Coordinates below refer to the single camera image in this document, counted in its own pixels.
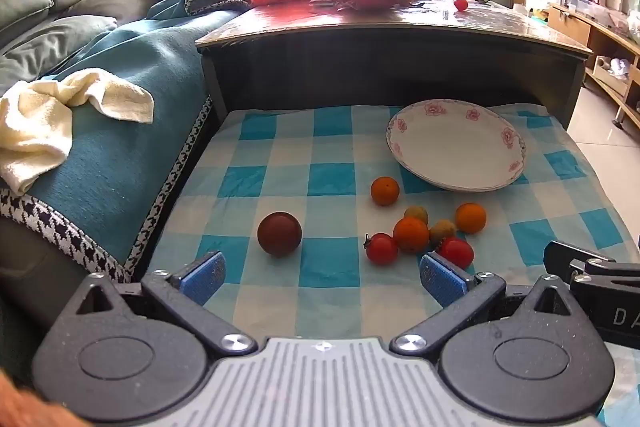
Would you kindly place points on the dark wooden table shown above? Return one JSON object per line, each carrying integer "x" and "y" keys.
{"x": 400, "y": 57}

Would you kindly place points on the large orange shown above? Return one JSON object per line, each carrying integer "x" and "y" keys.
{"x": 411, "y": 234}
{"x": 385, "y": 191}

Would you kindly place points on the red tomato with stem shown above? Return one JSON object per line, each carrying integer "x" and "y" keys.
{"x": 382, "y": 249}

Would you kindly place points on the small red tomato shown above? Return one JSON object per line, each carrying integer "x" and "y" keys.
{"x": 461, "y": 5}

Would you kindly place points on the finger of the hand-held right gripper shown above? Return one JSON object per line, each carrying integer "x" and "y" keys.
{"x": 600, "y": 284}

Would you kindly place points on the wooden media cabinet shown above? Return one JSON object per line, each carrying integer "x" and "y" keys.
{"x": 600, "y": 37}

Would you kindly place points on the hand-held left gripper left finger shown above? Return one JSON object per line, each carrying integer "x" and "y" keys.
{"x": 202, "y": 277}

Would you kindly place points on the small yellowish fruit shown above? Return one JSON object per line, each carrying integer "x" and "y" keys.
{"x": 416, "y": 213}
{"x": 442, "y": 231}

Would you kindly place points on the cream towel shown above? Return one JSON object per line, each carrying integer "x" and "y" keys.
{"x": 40, "y": 122}

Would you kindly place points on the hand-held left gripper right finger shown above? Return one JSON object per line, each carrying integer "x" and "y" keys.
{"x": 442, "y": 279}

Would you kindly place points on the small orange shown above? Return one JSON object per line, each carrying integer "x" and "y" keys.
{"x": 470, "y": 218}

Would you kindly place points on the grey green sofa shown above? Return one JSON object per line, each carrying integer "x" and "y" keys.
{"x": 30, "y": 2}

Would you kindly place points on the white floral plate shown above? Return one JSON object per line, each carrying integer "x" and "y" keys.
{"x": 452, "y": 147}

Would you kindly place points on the blue checked tablecloth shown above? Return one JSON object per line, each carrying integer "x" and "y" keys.
{"x": 280, "y": 167}

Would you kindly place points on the clear plastic box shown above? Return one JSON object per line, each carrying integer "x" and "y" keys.
{"x": 592, "y": 9}

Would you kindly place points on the orange fuzzy sleeve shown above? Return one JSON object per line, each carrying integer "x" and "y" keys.
{"x": 25, "y": 402}

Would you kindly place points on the dark red apple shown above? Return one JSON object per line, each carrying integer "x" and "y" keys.
{"x": 279, "y": 234}

